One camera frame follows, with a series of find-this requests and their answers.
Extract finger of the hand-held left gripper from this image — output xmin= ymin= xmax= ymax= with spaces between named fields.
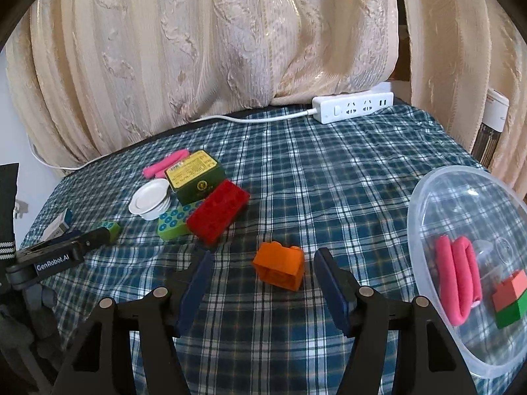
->
xmin=39 ymin=231 xmax=82 ymax=246
xmin=72 ymin=227 xmax=113 ymax=256

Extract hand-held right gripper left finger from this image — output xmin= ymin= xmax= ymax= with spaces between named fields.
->
xmin=51 ymin=249 xmax=217 ymax=395

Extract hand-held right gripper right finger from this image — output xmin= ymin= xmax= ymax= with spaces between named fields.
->
xmin=314 ymin=247 xmax=478 ymax=395

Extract small green dotted block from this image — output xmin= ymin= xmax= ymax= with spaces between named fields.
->
xmin=97 ymin=220 xmax=122 ymax=241

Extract orange building block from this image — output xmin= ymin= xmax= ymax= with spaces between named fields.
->
xmin=252 ymin=242 xmax=305 ymax=291

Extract large green dotted block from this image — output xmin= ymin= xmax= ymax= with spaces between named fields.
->
xmin=156 ymin=199 xmax=207 ymax=242

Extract clear plastic container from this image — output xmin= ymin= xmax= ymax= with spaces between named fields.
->
xmin=407 ymin=166 xmax=527 ymax=379

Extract person's left hand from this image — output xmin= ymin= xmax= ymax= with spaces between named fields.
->
xmin=0 ymin=286 xmax=62 ymax=395

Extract small blue white carton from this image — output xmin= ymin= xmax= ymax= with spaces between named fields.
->
xmin=43 ymin=208 xmax=75 ymax=239

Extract red building block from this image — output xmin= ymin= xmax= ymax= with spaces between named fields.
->
xmin=186 ymin=179 xmax=250 ymax=248

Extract pink foam roller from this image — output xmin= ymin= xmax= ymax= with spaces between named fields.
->
xmin=142 ymin=151 xmax=190 ymax=179
xmin=434 ymin=235 xmax=483 ymax=327

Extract blue plaid tablecloth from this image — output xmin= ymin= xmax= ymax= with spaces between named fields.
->
xmin=18 ymin=105 xmax=495 ymax=395

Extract green tin box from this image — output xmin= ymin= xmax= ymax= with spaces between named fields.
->
xmin=165 ymin=150 xmax=226 ymax=205

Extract white power strip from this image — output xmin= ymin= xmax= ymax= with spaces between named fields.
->
xmin=312 ymin=90 xmax=395 ymax=124

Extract small red block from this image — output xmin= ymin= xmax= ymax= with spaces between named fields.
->
xmin=492 ymin=269 xmax=527 ymax=312

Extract small plain green block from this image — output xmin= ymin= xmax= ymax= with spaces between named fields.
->
xmin=495 ymin=300 xmax=527 ymax=330

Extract beige patterned curtain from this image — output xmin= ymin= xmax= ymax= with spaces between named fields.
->
xmin=397 ymin=0 xmax=527 ymax=190
xmin=5 ymin=0 xmax=399 ymax=169

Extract white appliance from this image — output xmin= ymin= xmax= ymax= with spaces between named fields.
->
xmin=471 ymin=88 xmax=511 ymax=165

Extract white power cable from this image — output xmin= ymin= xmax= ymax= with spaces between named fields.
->
xmin=27 ymin=107 xmax=319 ymax=171

